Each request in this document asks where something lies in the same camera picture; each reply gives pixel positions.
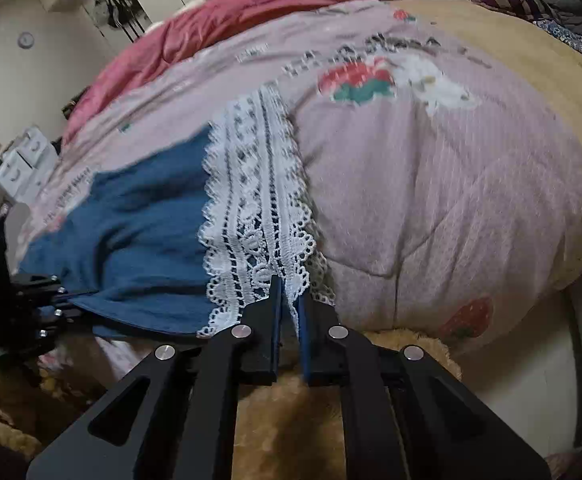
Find red quilt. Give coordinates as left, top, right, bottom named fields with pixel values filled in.
left=61, top=0, right=458, bottom=147

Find white drawer unit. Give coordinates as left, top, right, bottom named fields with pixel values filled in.
left=0, top=152, right=39, bottom=193
left=14, top=160, right=59, bottom=206
left=15, top=126, right=58, bottom=173

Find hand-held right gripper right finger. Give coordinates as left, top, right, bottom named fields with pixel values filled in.
left=290, top=292, right=552, bottom=480

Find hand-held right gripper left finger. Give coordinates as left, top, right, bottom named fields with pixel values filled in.
left=26, top=274, right=283, bottom=480

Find blue pants with white lace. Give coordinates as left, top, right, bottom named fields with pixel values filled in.
left=18, top=82, right=338, bottom=339

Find beige bed sheet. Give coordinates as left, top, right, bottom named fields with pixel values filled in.
left=396, top=0, right=582, bottom=288

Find blue floral cloth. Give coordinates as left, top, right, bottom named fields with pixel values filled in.
left=531, top=14, right=582, bottom=72

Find hanging dark bags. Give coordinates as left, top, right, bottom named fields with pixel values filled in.
left=88, top=0, right=153, bottom=44

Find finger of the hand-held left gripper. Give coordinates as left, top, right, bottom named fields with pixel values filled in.
left=10, top=273, right=97, bottom=306
left=34, top=306, right=94, bottom=342

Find pink printed blanket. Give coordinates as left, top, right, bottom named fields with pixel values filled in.
left=18, top=0, right=582, bottom=358

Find fluffy tan blanket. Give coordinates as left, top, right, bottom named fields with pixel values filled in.
left=0, top=327, right=464, bottom=480

